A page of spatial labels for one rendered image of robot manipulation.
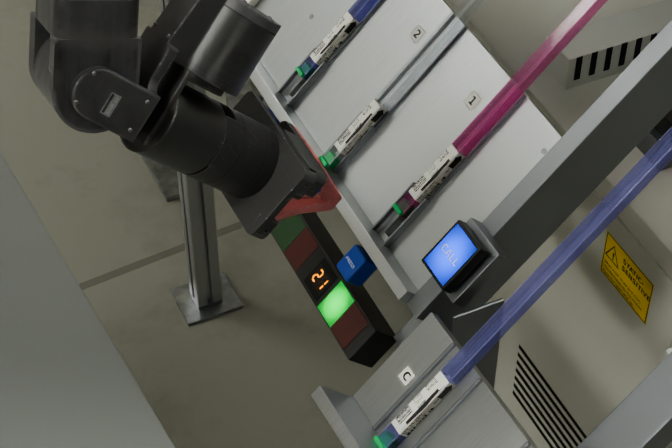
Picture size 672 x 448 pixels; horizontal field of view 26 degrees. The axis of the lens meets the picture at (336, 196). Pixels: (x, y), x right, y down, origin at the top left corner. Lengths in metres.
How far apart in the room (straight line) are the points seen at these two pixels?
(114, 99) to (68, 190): 1.53
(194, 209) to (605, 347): 0.68
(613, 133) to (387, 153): 0.24
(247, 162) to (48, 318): 0.50
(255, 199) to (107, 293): 1.27
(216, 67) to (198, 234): 1.17
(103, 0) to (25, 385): 0.58
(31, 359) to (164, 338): 0.81
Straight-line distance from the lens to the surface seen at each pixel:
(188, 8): 0.98
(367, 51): 1.45
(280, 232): 1.46
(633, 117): 1.26
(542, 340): 1.86
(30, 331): 1.47
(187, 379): 2.18
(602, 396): 1.77
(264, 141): 1.04
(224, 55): 0.98
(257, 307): 2.26
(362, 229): 1.35
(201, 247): 2.17
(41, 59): 0.98
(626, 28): 1.72
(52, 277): 1.51
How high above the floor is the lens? 1.69
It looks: 44 degrees down
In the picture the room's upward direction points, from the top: straight up
